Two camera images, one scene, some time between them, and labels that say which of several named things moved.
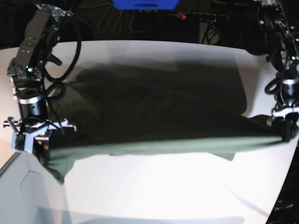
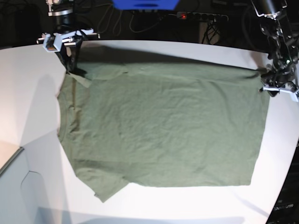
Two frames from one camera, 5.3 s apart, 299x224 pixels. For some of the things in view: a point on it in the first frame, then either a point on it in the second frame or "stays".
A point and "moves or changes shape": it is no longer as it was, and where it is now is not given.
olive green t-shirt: [130, 109] moves or changes shape
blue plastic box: [145, 4] stays
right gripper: [290, 114] to [279, 74]
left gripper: [39, 129] to [69, 52]
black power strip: [197, 17] stays
